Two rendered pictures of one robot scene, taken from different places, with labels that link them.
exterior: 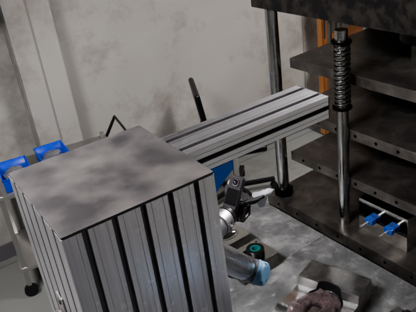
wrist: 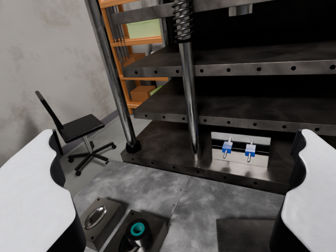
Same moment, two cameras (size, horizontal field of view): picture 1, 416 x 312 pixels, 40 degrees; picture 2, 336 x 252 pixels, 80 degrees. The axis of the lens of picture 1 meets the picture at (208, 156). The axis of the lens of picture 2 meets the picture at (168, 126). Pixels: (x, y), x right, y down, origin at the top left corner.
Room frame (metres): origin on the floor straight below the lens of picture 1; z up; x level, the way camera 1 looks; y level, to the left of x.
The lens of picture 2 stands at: (1.59, -0.09, 1.51)
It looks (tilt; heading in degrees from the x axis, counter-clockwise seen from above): 29 degrees down; 332
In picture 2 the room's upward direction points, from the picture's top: 10 degrees counter-clockwise
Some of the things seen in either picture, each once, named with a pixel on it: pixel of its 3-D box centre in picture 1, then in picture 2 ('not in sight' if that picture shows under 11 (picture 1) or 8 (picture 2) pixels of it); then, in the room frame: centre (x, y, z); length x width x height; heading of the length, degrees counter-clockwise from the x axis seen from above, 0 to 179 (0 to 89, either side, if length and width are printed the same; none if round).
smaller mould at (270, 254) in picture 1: (250, 261); (135, 245); (2.04, -0.12, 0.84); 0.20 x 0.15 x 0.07; 122
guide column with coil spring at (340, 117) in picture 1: (343, 166); (191, 106); (2.31, -0.62, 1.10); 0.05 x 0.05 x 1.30
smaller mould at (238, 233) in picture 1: (228, 240); (98, 221); (2.23, -0.04, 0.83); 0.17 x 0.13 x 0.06; 122
